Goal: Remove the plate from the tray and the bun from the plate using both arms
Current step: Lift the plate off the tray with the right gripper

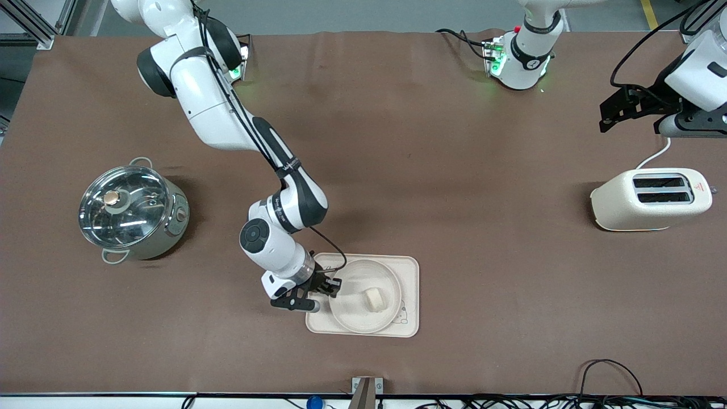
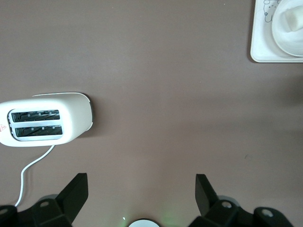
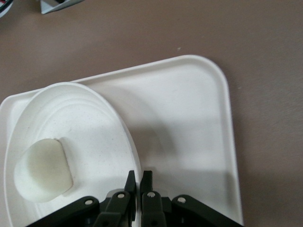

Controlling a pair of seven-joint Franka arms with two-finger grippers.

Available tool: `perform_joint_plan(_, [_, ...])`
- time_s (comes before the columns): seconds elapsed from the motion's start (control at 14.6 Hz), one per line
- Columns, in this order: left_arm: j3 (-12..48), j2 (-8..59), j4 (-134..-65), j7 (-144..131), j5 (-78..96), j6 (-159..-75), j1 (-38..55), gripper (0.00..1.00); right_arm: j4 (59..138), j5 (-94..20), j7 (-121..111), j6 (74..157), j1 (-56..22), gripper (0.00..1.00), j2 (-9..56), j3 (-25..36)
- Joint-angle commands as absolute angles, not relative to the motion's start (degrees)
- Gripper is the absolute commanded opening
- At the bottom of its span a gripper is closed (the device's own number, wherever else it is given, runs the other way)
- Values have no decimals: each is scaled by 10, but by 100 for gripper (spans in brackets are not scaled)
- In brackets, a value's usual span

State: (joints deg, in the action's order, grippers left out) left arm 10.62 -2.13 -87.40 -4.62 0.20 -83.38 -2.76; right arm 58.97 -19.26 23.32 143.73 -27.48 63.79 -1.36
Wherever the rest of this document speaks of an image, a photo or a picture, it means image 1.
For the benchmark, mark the cream rabbit print tray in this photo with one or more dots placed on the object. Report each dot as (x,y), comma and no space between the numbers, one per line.
(410,272)

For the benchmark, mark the glass pot lid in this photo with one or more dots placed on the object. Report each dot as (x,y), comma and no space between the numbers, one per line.
(122,207)

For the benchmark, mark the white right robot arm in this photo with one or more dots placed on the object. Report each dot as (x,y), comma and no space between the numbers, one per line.
(216,102)

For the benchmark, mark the brown table mat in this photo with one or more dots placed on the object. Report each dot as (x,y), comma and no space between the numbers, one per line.
(454,170)

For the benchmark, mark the blue round knob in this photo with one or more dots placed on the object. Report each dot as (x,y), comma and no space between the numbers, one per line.
(314,403)

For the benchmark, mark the steel electric cooking pot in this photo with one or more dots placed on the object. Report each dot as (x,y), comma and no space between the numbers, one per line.
(176,227)

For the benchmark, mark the small pale bun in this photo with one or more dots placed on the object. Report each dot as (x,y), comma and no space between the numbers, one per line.
(374,299)

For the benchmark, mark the cream round plate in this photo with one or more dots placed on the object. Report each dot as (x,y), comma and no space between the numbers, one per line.
(355,318)

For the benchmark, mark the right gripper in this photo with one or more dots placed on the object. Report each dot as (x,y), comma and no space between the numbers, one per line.
(317,280)

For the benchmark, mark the cream two-slot toaster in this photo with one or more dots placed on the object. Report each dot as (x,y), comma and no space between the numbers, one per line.
(636,207)

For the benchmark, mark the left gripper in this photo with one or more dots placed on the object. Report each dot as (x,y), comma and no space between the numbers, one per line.
(649,103)

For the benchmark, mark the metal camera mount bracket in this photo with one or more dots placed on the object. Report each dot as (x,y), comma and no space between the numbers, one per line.
(366,392)

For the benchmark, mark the aluminium frame profile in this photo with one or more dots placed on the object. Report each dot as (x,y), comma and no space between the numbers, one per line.
(690,35)
(40,31)

